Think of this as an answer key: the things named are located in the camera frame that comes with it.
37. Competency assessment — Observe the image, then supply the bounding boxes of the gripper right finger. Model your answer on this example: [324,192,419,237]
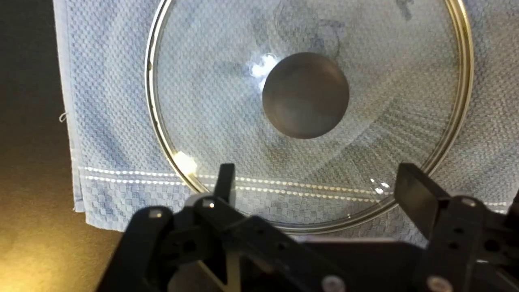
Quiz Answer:
[394,163,519,292]

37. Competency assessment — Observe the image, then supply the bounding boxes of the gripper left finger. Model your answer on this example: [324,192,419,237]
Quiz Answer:
[96,163,345,292]

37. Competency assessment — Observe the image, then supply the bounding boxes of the blue checked towel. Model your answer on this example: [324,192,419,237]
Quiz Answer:
[53,0,519,249]

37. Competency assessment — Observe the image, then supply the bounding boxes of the glass lid with black knob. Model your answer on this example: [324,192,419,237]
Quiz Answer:
[145,0,474,234]

